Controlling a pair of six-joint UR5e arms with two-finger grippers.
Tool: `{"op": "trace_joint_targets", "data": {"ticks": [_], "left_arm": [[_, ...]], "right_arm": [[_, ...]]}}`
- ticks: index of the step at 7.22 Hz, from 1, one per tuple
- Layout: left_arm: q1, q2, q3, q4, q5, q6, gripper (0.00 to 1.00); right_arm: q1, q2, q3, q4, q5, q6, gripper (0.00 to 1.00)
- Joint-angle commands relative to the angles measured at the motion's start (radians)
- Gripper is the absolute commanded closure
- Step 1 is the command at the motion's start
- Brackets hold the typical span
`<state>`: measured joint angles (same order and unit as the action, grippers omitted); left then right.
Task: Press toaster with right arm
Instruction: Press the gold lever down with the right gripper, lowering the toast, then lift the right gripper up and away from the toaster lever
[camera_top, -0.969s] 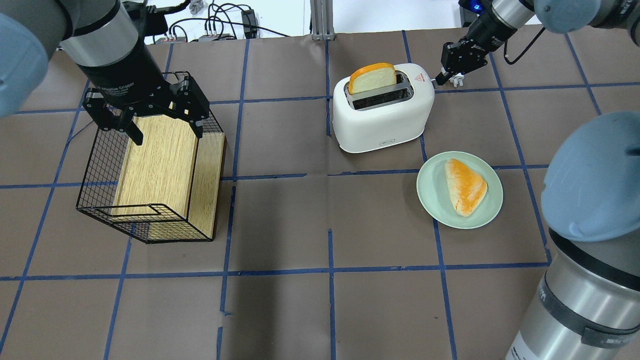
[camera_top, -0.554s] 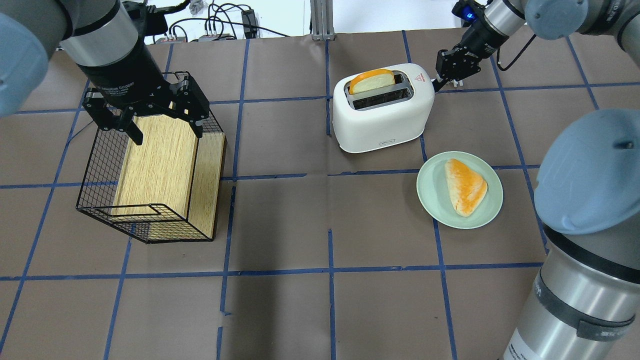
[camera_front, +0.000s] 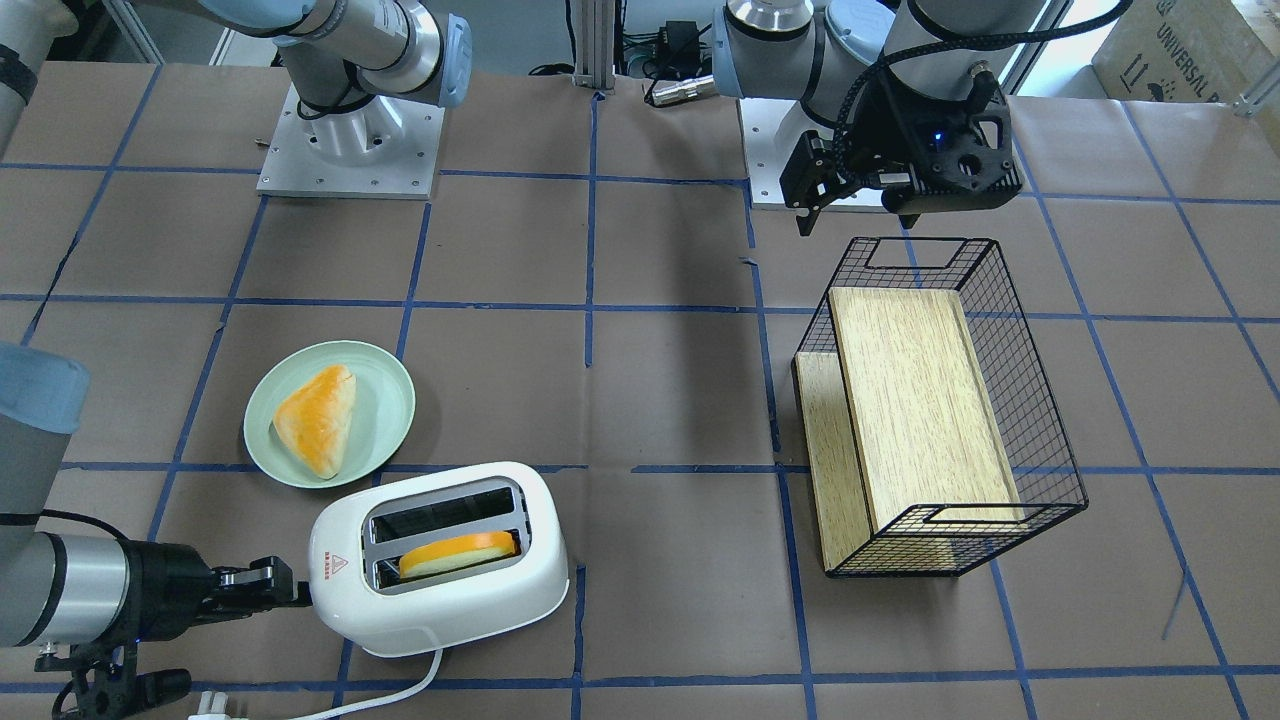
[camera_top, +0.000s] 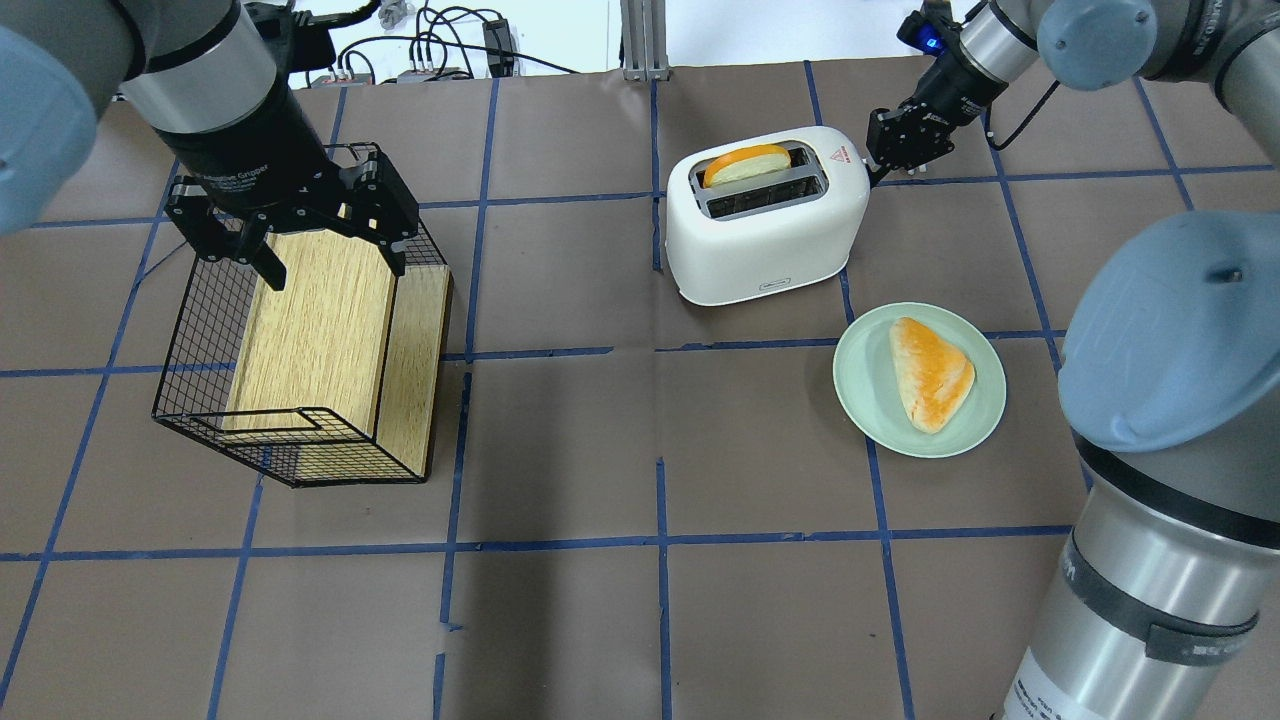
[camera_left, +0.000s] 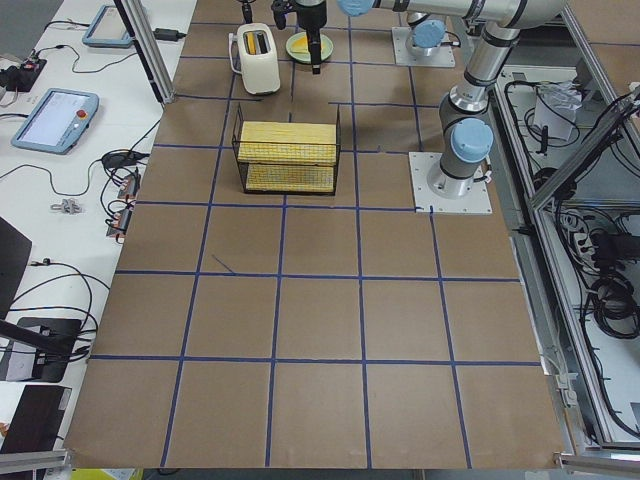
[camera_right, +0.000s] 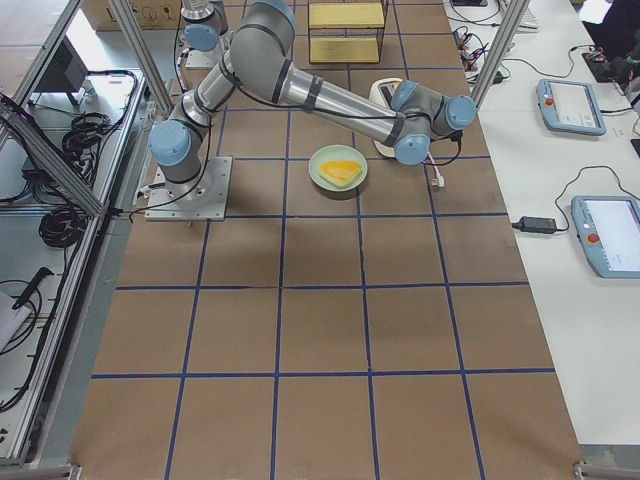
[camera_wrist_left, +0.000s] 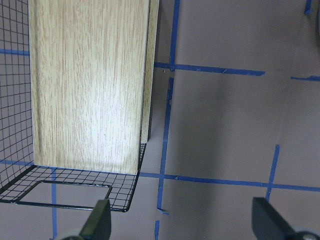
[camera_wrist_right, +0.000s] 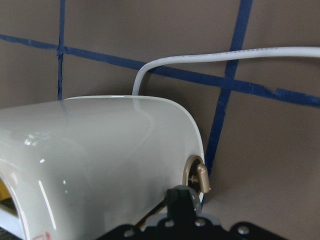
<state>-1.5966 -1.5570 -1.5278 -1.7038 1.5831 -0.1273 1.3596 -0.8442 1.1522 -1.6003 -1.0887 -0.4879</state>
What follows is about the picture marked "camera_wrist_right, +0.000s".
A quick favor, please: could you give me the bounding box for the white two-slot toaster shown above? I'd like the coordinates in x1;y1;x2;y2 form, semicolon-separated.
0;95;204;240

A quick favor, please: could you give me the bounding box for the white toaster power cord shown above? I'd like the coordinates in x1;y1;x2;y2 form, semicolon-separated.
131;46;320;96

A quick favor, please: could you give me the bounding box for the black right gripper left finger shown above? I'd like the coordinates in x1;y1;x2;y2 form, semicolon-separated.
166;185;184;220

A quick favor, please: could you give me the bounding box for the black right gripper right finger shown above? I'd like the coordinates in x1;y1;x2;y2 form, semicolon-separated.
183;186;202;216

